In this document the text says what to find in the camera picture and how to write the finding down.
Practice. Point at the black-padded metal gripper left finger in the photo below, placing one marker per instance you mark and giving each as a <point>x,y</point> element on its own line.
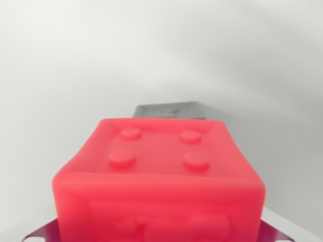
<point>44,232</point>

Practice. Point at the red studded cube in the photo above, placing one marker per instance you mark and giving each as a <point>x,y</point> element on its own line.
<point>159,181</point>

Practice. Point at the black-padded metal gripper right finger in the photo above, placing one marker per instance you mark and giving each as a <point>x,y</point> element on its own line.
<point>273,233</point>

